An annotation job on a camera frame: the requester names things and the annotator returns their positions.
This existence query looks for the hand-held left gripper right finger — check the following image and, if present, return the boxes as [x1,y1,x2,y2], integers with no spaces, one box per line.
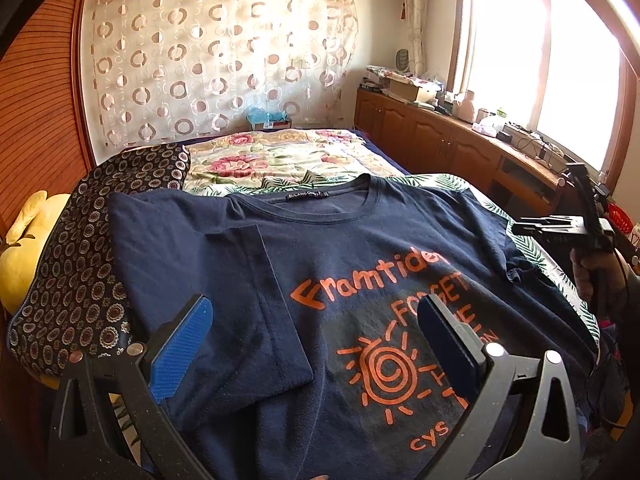
[417,294,583,480]

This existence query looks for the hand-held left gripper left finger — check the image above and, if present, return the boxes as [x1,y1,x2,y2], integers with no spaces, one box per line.
[47,294,216,480]

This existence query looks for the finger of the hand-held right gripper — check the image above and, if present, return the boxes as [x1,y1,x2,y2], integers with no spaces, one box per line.
[510,214,586,236]

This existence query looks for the navy t-shirt with orange print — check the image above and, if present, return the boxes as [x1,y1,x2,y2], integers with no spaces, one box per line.
[107,174,601,480]

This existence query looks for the person's right hand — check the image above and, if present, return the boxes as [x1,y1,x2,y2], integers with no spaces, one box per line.
[570,245,633,321]

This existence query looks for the red basket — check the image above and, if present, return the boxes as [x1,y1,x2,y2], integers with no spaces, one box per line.
[607,205,633,233]

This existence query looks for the palm leaf print blanket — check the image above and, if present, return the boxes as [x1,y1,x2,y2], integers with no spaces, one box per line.
[182,167,601,348]

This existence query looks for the white power strip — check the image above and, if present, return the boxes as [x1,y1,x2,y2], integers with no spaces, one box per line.
[502,124,563,166]

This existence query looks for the dark medallion patterned cloth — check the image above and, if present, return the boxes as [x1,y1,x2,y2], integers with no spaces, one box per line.
[10,142,193,376]

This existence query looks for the pink vase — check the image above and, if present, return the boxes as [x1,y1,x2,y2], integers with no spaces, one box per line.
[457,91,478,122]

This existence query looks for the wooden low cabinet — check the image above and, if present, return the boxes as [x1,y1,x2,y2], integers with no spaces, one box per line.
[354,87,576,216]

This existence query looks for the yellow plush toy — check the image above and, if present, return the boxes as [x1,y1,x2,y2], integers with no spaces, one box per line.
[0,192,72,317]

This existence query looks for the navy bed sheet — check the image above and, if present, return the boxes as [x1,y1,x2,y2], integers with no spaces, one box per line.
[345,129,408,177]

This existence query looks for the cardboard box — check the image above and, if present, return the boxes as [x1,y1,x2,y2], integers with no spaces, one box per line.
[382,77,443,103]

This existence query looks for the floral blanket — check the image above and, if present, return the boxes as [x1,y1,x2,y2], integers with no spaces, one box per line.
[182,129,406,196]

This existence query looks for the blue tissue packet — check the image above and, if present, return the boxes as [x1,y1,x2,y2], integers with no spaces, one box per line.
[246,107,292,131]

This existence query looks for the sheer window curtain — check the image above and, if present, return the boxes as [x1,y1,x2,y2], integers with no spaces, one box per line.
[400,0,431,76]

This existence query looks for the sheer circle patterned curtain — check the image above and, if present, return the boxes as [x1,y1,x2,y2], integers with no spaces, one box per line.
[85,0,358,148]

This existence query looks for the wooden slatted wardrobe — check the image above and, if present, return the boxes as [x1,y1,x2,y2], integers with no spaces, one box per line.
[0,0,96,246]

